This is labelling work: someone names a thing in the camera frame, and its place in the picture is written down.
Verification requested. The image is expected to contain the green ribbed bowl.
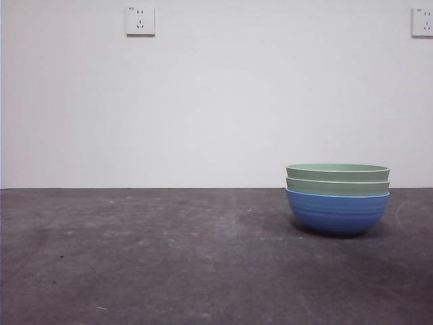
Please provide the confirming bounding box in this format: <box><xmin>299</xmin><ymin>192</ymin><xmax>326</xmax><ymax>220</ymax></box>
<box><xmin>286</xmin><ymin>163</ymin><xmax>391</xmax><ymax>182</ymax></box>
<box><xmin>286</xmin><ymin>176</ymin><xmax>391</xmax><ymax>197</ymax></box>

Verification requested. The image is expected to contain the blue ribbed bowl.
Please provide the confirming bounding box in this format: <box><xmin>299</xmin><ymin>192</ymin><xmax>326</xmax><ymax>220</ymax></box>
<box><xmin>286</xmin><ymin>188</ymin><xmax>391</xmax><ymax>237</ymax></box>

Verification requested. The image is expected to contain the white wall socket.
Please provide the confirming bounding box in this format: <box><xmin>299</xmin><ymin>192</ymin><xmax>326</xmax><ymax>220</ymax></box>
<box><xmin>125</xmin><ymin>4</ymin><xmax>156</xmax><ymax>37</ymax></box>
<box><xmin>411</xmin><ymin>7</ymin><xmax>433</xmax><ymax>39</ymax></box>

